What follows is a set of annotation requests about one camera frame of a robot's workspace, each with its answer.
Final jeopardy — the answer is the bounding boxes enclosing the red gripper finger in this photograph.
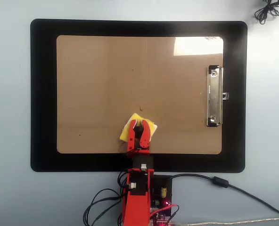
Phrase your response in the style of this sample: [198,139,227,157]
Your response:
[139,119,152,150]
[127,119,138,152]

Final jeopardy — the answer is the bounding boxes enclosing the yellow and white sponge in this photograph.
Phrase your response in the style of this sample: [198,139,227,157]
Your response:
[119,113,159,142]

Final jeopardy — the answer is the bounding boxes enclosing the black rectangular mat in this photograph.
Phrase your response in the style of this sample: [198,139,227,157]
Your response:
[30,18,248,174]

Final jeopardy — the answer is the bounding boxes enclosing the black ferrite power cable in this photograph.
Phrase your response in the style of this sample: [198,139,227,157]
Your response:
[162,173,279,218]

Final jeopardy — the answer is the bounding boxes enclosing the black looping base cables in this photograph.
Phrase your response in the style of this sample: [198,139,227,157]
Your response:
[82,168,131,226]

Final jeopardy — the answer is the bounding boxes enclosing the bundled black cord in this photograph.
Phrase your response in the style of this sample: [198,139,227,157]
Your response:
[254,0,279,25]

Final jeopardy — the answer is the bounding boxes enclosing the metal clipboard clip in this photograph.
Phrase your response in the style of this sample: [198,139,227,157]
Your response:
[205,65,230,128]

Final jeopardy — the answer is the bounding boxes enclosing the pink wire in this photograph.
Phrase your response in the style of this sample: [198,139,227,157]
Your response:
[149,203,180,223]

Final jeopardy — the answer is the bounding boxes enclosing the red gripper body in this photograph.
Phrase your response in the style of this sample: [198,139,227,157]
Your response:
[127,147,152,158]

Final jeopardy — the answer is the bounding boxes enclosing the brown clipboard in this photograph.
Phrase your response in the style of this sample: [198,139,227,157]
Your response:
[56,35,224,155]

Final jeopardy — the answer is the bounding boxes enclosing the silver braided cable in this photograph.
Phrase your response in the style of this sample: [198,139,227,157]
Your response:
[170,217,279,226]

